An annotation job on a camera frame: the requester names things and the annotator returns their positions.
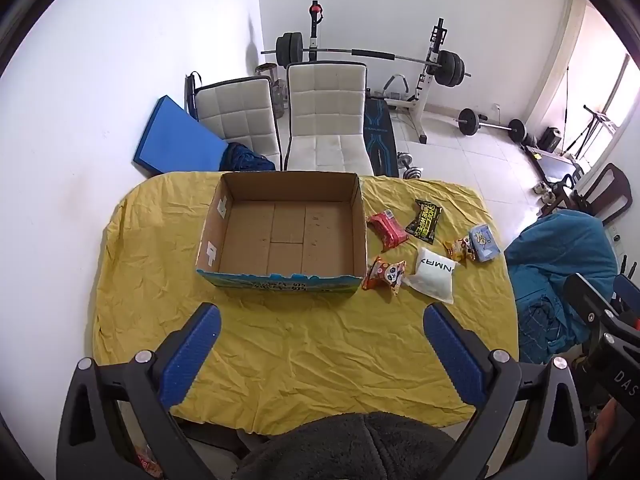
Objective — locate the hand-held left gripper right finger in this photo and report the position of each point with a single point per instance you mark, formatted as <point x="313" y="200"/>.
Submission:
<point x="452" y="345"/>

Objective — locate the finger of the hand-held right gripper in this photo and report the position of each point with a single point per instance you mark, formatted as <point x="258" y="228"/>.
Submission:
<point x="587" y="297"/>

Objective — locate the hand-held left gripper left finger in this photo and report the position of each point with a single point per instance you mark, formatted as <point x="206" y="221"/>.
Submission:
<point x="192" y="350"/>

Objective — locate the white pouch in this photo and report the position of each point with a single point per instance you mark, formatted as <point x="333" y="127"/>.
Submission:
<point x="432" y="277"/>

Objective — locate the yellow mushroom snack packet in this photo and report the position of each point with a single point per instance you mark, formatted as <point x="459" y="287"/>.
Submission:
<point x="460" y="249"/>

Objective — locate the orange panda snack packet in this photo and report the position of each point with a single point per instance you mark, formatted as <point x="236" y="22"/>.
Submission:
<point x="382" y="275"/>

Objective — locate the light blue snack packet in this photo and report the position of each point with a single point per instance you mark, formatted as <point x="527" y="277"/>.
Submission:
<point x="484" y="245"/>

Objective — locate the black and yellow snack packet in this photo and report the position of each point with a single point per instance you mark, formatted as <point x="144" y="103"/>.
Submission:
<point x="422" y="220"/>

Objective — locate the red snack packet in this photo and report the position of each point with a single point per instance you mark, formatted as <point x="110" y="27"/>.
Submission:
<point x="387" y="230"/>

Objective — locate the cardboard box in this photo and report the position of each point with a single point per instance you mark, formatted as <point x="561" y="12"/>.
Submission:
<point x="290" y="240"/>

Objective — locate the person's right hand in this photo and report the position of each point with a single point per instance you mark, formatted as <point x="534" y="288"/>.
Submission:
<point x="602" y="430"/>

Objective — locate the teal cloth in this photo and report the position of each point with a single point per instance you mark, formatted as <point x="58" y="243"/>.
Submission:
<point x="555" y="260"/>

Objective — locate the yellow tablecloth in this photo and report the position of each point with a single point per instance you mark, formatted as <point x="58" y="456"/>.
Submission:
<point x="300" y="350"/>

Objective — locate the pair of shoes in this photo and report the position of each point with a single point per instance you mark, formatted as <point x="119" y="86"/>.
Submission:
<point x="544" y="193"/>

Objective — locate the dark wooden chair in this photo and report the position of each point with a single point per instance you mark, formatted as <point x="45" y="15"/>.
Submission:
<point x="612" y="185"/>

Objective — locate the black treadmill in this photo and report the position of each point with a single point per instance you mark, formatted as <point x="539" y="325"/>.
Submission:
<point x="555" y="162"/>

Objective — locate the dark grey fleece garment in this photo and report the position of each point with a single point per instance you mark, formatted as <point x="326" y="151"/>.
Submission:
<point x="350" y="450"/>

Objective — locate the black speaker box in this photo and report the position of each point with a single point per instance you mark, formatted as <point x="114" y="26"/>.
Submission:
<point x="552" y="138"/>

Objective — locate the black tripod stand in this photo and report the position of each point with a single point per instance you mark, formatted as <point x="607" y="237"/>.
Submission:
<point x="592" y="125"/>

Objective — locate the small chrome dumbbell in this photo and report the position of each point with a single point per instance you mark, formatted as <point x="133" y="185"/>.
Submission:
<point x="412" y="170"/>

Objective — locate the dark blue quilted bag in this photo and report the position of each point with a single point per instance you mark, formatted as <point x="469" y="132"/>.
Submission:
<point x="245" y="157"/>

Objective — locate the blue foam mat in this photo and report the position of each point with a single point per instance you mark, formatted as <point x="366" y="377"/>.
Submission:
<point x="180" y="140"/>

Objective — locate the short barbell with black plates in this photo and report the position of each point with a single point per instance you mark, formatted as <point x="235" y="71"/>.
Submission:
<point x="468" y="121"/>

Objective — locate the black bench pad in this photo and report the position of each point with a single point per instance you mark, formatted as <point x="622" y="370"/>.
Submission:
<point x="380" y="135"/>

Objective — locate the white weight bench rack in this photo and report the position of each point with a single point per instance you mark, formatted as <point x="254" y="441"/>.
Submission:
<point x="422" y="110"/>

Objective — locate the white padded chair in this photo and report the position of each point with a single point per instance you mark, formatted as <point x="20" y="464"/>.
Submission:
<point x="235" y="110"/>
<point x="325" y="105"/>

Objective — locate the black folding frame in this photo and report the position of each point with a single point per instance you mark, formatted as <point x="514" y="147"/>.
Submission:
<point x="190" y="90"/>

